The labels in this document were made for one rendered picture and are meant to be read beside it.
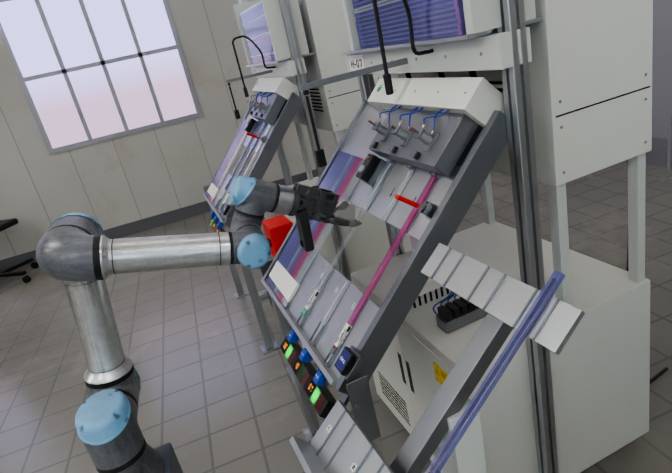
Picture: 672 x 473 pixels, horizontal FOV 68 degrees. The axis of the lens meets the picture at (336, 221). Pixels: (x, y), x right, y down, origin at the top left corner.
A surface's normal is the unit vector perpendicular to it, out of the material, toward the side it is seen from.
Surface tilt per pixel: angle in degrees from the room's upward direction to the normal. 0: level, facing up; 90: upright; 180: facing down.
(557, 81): 90
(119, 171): 90
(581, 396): 90
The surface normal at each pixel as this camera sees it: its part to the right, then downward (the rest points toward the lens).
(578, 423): 0.37, 0.25
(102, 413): -0.16, -0.87
